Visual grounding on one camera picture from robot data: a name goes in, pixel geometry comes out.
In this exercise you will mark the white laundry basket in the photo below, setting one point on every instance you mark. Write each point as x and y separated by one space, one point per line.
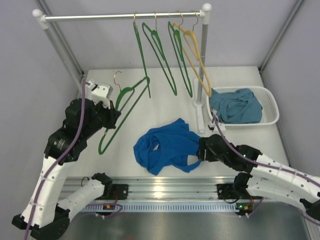
270 111

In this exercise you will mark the green hanger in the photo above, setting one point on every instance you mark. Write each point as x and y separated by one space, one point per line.
176 42
124 97
138 39
154 40

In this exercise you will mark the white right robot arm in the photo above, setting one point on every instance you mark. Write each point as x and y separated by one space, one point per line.
259 176

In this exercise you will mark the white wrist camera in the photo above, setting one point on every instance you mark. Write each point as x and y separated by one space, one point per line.
99 92
214 123

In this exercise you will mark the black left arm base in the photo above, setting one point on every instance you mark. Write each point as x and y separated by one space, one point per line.
115 192

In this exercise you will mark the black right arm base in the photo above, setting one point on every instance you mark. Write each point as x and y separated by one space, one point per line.
229 194

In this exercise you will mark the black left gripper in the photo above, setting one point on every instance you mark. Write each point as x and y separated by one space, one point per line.
108 116

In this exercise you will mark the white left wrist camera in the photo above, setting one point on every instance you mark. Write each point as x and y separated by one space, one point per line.
99 92

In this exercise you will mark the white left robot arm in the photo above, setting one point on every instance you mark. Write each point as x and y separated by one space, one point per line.
46 217

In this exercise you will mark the yellow hanger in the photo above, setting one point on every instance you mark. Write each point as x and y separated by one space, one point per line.
192 43

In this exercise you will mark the aluminium mounting rail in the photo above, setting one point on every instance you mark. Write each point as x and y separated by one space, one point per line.
173 189

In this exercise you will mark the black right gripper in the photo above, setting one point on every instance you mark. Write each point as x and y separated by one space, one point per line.
201 152

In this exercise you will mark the perforated cable duct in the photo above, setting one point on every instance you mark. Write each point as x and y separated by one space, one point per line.
170 207

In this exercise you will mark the silver clothes rack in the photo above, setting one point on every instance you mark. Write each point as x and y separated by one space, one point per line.
56 38

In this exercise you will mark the light blue garment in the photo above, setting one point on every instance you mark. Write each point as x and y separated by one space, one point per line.
237 107

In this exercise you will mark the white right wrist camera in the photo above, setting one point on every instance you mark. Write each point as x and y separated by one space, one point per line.
214 123

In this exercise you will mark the blue tank top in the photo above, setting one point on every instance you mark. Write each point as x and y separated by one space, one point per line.
168 145

